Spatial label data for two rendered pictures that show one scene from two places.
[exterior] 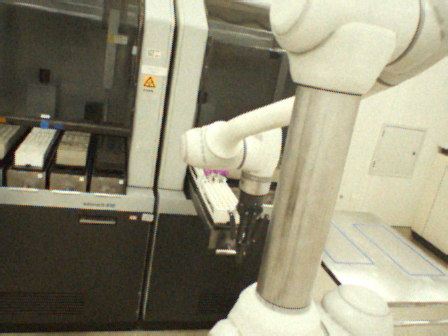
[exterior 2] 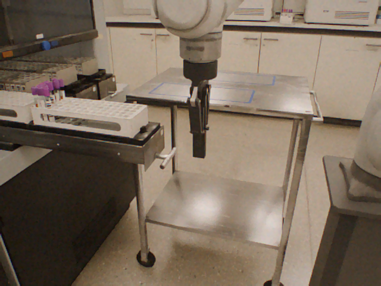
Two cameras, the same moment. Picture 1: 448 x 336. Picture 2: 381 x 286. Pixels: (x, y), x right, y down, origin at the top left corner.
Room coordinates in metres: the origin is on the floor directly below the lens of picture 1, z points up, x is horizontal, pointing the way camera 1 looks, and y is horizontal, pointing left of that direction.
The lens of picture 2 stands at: (0.77, 0.46, 1.13)
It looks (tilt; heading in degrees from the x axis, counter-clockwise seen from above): 26 degrees down; 303
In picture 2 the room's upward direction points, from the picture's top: straight up
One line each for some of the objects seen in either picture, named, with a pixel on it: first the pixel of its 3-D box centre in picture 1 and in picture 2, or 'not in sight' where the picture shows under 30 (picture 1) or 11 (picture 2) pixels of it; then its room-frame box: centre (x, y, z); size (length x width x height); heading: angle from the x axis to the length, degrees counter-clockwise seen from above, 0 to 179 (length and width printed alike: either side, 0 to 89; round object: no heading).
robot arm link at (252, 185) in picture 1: (255, 182); (200, 46); (1.11, -0.11, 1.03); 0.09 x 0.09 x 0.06
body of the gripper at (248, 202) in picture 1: (250, 205); (200, 80); (1.11, -0.11, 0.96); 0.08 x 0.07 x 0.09; 107
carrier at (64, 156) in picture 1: (71, 157); not in sight; (1.53, 0.59, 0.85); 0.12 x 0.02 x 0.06; 107
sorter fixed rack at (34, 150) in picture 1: (35, 150); not in sight; (1.58, 0.77, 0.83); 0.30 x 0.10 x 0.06; 17
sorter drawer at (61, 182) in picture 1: (76, 155); not in sight; (1.76, 0.66, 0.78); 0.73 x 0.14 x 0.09; 17
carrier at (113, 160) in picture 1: (110, 160); not in sight; (1.58, 0.45, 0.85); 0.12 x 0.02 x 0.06; 107
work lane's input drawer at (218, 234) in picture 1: (209, 199); (51, 130); (1.53, 0.01, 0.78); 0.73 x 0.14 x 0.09; 17
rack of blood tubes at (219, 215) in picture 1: (219, 200); (89, 117); (1.40, -0.03, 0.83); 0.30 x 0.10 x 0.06; 17
